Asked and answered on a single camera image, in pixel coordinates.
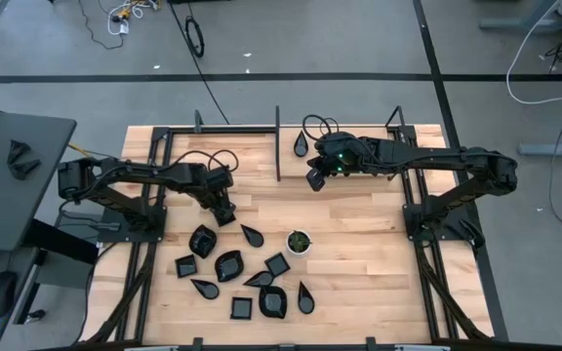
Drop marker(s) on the green succulent plant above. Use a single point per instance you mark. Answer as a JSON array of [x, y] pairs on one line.
[[299, 242]]

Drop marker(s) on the black plastic part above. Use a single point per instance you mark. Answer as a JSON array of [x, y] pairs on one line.
[[26, 169], [17, 151]]

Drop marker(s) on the black teardrop mini plate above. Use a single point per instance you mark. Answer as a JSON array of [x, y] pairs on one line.
[[301, 146], [253, 237], [305, 302], [262, 279], [207, 289]]

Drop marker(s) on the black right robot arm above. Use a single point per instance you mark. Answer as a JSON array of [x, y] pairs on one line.
[[432, 156]]

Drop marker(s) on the black computer mouse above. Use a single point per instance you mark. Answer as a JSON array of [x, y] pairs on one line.
[[1, 295]]

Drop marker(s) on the black aluminium table frame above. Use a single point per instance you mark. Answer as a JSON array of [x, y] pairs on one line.
[[242, 130]]

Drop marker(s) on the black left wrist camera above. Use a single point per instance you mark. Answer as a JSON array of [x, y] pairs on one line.
[[220, 178]]

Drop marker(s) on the black desk leg bar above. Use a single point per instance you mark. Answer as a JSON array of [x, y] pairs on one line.
[[61, 243]]

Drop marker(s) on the white cylindrical plant pot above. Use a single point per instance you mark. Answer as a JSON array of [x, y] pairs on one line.
[[296, 254]]

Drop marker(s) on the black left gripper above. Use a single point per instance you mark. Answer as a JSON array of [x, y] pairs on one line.
[[216, 200]]

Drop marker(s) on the grey desk foot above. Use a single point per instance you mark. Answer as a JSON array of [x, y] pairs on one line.
[[554, 148], [505, 23]]

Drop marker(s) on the grey desk top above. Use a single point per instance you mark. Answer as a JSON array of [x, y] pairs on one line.
[[12, 214]]

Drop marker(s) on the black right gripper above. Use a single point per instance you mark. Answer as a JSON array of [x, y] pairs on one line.
[[339, 153]]

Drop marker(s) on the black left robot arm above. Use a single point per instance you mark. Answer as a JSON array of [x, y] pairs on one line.
[[164, 173]]

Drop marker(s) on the black square mini plate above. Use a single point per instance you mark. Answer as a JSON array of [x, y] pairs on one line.
[[277, 264], [186, 266], [241, 308]]

